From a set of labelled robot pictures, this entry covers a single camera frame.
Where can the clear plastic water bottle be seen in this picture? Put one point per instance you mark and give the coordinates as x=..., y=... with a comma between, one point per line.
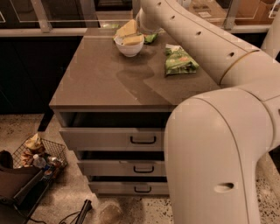
x=39, y=162

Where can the grey drawer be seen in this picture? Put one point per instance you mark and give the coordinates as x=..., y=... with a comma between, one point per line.
x=116, y=131
x=123, y=163
x=117, y=185

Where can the brown robot base part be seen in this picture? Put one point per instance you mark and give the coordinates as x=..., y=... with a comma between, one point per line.
x=21, y=190

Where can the green snack bag behind bowl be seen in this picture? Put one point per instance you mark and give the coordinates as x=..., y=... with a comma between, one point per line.
x=147, y=38

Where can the top grey drawer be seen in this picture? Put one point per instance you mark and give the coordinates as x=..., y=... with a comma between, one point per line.
x=116, y=131

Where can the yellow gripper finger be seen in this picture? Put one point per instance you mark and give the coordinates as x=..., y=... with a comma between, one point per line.
x=128, y=29

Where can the white ceramic bowl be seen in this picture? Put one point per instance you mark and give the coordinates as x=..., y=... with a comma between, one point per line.
x=128, y=50

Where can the middle grey drawer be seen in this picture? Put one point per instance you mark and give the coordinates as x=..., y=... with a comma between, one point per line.
x=123, y=163

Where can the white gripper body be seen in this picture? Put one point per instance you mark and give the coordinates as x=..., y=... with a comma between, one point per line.
x=144, y=24

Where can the grey drawer cabinet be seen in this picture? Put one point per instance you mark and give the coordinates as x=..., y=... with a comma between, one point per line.
x=101, y=79

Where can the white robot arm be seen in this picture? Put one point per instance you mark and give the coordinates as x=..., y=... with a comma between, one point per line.
x=213, y=141

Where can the crumpled snack bag in basket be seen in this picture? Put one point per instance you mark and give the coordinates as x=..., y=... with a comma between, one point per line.
x=32, y=146

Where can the black wire basket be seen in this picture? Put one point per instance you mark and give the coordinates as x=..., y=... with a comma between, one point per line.
x=54, y=156

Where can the green snack bag front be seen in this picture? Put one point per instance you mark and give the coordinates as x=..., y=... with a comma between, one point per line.
x=178, y=61

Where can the cardboard box right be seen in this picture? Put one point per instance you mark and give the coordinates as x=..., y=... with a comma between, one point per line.
x=209, y=10

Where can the bottom grey drawer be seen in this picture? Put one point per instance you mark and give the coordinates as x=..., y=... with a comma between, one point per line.
x=117, y=185

